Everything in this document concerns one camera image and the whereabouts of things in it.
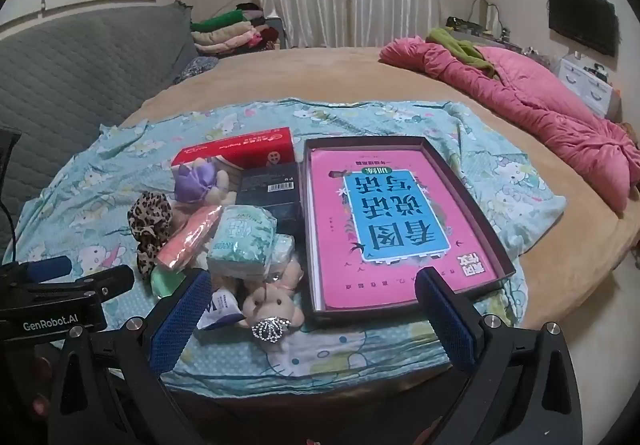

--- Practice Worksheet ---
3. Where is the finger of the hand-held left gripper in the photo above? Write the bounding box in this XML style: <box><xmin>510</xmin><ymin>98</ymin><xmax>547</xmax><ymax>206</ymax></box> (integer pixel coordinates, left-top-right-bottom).
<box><xmin>0</xmin><ymin>255</ymin><xmax>73</xmax><ymax>283</ymax></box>
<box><xmin>65</xmin><ymin>265</ymin><xmax>136</xmax><ymax>311</ymax></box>

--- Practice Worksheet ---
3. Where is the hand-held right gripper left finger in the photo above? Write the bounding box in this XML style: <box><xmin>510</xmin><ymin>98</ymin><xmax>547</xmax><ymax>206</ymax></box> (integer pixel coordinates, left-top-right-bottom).
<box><xmin>47</xmin><ymin>267</ymin><xmax>216</xmax><ymax>445</ymax></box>

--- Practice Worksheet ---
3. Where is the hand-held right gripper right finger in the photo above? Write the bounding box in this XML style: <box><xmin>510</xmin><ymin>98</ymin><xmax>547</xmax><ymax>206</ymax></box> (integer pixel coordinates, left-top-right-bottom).
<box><xmin>415</xmin><ymin>266</ymin><xmax>583</xmax><ymax>445</ymax></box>

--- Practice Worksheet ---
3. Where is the green makeup sponge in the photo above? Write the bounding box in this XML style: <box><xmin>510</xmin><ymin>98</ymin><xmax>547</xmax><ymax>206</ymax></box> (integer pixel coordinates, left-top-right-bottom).
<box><xmin>150</xmin><ymin>265</ymin><xmax>186</xmax><ymax>298</ymax></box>

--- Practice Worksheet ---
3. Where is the white plastic packet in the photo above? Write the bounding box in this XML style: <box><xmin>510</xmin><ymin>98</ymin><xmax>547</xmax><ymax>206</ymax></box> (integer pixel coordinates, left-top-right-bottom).
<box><xmin>195</xmin><ymin>290</ymin><xmax>243</xmax><ymax>331</ymax></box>

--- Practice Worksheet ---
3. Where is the leopard print scrunchie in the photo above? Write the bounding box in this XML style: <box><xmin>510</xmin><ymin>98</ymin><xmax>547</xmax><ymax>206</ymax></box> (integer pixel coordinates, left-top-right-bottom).
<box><xmin>127</xmin><ymin>191</ymin><xmax>176</xmax><ymax>278</ymax></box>

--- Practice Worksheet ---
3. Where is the pink towel packet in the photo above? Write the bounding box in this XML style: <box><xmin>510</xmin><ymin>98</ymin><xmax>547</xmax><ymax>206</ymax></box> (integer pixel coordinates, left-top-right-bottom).
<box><xmin>156</xmin><ymin>205</ymin><xmax>223</xmax><ymax>272</ymax></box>

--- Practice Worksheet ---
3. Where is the beige plush bear with crown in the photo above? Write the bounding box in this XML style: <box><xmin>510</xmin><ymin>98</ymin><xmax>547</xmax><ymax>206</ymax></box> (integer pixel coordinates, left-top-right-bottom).
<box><xmin>237</xmin><ymin>257</ymin><xmax>306</xmax><ymax>351</ymax></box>

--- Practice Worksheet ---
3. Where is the large green printed tissue packet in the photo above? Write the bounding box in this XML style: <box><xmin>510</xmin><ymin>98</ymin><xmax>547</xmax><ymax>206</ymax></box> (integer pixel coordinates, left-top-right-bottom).
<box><xmin>206</xmin><ymin>205</ymin><xmax>277</xmax><ymax>281</ymax></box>

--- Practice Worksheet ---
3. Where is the brown tray box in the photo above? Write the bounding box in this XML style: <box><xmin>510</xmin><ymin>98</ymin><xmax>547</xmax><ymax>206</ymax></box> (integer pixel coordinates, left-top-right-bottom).
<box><xmin>301</xmin><ymin>136</ymin><xmax>517</xmax><ymax>326</ymax></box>

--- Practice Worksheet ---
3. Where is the small green printed tissue packet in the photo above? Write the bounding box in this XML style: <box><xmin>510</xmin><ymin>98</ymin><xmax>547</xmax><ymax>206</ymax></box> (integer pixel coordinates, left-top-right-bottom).
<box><xmin>267</xmin><ymin>234</ymin><xmax>296</xmax><ymax>276</ymax></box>

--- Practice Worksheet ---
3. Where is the light blue cartoon printed blanket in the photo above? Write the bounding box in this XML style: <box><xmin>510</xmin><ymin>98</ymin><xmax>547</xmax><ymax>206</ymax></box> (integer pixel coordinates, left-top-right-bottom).
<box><xmin>2</xmin><ymin>97</ymin><xmax>566</xmax><ymax>398</ymax></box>

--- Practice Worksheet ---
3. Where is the pink book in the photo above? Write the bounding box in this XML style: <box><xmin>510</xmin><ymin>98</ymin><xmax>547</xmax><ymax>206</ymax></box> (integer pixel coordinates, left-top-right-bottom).
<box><xmin>307</xmin><ymin>147</ymin><xmax>501</xmax><ymax>313</ymax></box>

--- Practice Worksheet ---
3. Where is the dark blue box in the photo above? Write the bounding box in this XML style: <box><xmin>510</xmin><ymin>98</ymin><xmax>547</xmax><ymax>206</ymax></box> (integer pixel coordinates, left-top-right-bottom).
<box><xmin>235</xmin><ymin>162</ymin><xmax>303</xmax><ymax>238</ymax></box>

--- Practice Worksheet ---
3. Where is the red and white tissue box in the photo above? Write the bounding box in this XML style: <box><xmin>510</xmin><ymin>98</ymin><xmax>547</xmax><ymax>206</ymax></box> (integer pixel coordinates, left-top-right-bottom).
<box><xmin>171</xmin><ymin>127</ymin><xmax>296</xmax><ymax>170</ymax></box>

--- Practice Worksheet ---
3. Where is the dark floral cushion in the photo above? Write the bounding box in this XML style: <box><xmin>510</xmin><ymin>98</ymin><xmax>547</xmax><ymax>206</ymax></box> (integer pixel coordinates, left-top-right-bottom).
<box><xmin>175</xmin><ymin>56</ymin><xmax>221</xmax><ymax>84</ymax></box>

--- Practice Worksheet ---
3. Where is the pink quilt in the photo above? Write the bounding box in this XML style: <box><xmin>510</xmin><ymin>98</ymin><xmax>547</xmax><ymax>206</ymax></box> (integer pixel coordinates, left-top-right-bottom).
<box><xmin>379</xmin><ymin>37</ymin><xmax>638</xmax><ymax>213</ymax></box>

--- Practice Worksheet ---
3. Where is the bed with tan sheet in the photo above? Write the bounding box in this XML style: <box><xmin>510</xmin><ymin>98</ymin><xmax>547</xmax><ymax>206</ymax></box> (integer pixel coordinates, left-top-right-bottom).
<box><xmin>100</xmin><ymin>45</ymin><xmax>640</xmax><ymax>445</ymax></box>

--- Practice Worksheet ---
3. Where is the pile of folded clothes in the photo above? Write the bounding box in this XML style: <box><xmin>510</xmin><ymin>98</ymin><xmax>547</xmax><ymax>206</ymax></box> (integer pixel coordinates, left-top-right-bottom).
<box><xmin>190</xmin><ymin>2</ymin><xmax>281</xmax><ymax>58</ymax></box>

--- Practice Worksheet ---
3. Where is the white drawer cabinet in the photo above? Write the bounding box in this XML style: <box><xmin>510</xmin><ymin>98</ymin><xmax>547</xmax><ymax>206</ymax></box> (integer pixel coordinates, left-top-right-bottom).
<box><xmin>552</xmin><ymin>56</ymin><xmax>623</xmax><ymax>120</ymax></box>

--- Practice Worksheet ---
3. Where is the green cloth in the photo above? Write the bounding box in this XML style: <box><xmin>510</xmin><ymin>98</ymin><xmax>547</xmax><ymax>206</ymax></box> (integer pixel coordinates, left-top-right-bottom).
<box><xmin>426</xmin><ymin>27</ymin><xmax>493</xmax><ymax>76</ymax></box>

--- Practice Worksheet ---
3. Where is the cluttered dresser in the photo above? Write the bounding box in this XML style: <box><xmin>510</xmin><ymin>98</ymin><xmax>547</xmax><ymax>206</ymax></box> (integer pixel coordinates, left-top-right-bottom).
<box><xmin>445</xmin><ymin>16</ymin><xmax>513</xmax><ymax>46</ymax></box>

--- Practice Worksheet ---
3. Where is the oval mirror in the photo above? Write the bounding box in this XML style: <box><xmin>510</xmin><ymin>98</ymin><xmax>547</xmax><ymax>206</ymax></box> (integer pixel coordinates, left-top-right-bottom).
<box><xmin>470</xmin><ymin>0</ymin><xmax>503</xmax><ymax>36</ymax></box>

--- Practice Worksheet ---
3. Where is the black cable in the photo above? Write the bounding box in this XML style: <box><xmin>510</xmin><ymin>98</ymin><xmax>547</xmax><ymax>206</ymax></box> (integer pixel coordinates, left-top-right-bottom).
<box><xmin>0</xmin><ymin>195</ymin><xmax>15</xmax><ymax>246</ymax></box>

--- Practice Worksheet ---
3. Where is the black wall television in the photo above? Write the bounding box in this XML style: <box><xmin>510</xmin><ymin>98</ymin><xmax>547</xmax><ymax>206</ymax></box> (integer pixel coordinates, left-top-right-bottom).
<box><xmin>547</xmin><ymin>0</ymin><xmax>617</xmax><ymax>58</ymax></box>

